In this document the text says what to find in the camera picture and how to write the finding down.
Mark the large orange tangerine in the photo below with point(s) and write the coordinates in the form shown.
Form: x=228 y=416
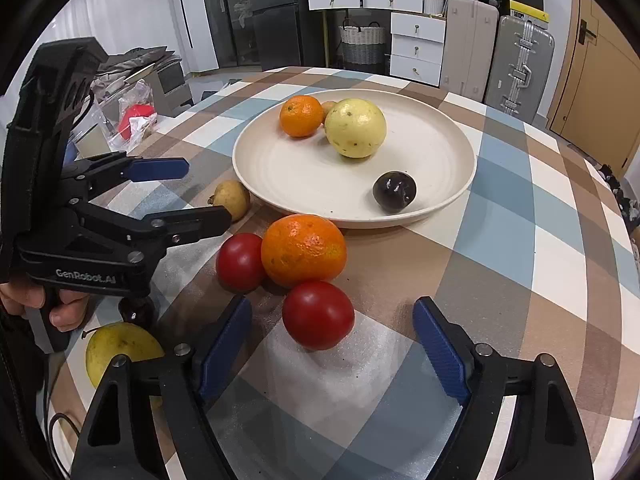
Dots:
x=302 y=247

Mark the checkered tablecloth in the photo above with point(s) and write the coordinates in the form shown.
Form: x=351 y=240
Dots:
x=534 y=258

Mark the wooden door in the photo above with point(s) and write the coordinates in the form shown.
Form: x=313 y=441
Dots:
x=595 y=105

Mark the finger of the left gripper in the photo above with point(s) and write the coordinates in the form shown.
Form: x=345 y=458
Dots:
x=98 y=174
x=104 y=236

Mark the white drawer desk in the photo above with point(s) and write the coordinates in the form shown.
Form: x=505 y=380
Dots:
x=417 y=29

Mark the red object in bag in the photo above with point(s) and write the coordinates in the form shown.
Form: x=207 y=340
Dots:
x=136 y=118

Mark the small brown longan fruit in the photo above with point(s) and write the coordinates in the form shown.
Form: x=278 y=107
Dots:
x=233 y=196

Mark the silver aluminium suitcase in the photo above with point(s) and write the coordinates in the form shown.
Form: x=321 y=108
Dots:
x=519 y=69

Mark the yellow guava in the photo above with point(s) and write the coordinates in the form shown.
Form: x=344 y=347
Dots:
x=113 y=339
x=356 y=128

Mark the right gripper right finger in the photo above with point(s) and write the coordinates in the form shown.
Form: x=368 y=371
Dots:
x=546 y=439

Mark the small brown fruit behind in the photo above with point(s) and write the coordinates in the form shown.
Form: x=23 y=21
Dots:
x=327 y=107

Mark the dark plum on plate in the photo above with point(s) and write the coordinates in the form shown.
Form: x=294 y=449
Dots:
x=394 y=191

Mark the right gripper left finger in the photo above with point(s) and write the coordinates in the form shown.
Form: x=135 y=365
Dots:
x=118 y=439

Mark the red tomato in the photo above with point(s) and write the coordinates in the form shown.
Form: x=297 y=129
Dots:
x=317 y=315
x=239 y=262

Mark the woven laundry basket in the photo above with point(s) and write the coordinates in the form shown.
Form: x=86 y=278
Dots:
x=363 y=46

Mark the cluttered side cabinet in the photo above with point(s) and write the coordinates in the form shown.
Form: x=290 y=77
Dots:
x=159 y=68

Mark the left hand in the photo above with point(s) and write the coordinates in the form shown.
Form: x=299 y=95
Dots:
x=68 y=310

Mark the beige suitcase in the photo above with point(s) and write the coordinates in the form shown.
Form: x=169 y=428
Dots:
x=471 y=28

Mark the small orange tangerine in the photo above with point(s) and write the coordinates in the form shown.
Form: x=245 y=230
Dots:
x=301 y=116

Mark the yellow guava on plate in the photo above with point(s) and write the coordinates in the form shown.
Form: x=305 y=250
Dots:
x=356 y=128

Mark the black refrigerator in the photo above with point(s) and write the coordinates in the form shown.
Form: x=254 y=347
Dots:
x=265 y=33

